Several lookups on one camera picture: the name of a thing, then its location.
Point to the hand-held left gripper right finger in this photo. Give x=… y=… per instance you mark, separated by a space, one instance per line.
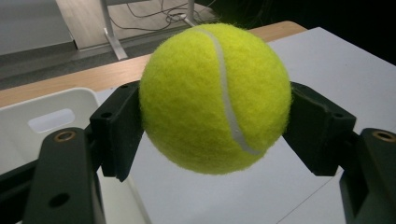
x=317 y=133

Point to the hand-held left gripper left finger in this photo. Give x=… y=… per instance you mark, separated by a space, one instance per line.
x=120 y=130

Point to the white plastic bin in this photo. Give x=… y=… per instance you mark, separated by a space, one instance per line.
x=34 y=102

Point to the yellow tennis ball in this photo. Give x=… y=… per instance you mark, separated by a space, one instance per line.
x=214 y=99

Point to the wooden table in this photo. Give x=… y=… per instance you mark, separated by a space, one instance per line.
x=93 y=77

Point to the white metal stand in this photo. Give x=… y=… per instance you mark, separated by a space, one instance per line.
x=114 y=40

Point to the white cabinet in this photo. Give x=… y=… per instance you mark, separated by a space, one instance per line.
x=31 y=25

